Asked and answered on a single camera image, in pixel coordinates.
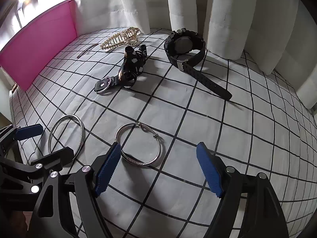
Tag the plain silver bangle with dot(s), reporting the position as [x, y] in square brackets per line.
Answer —
[66, 115]

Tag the black wrist watch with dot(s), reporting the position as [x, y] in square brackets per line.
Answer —
[184, 43]

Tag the thin brown hairpin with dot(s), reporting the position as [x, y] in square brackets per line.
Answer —
[87, 51]

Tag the silver bangle with knots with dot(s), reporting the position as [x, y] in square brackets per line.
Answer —
[141, 163]

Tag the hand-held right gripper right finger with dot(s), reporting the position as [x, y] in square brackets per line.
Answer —
[209, 171]

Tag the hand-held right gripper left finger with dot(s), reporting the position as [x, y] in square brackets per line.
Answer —
[108, 169]

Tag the pink box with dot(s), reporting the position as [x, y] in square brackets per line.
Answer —
[37, 47]

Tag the white black checked cloth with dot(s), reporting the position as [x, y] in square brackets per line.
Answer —
[185, 129]

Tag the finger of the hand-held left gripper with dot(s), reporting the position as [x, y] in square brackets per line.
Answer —
[27, 131]
[56, 155]

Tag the gold hair claw clip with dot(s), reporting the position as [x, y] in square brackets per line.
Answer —
[128, 36]

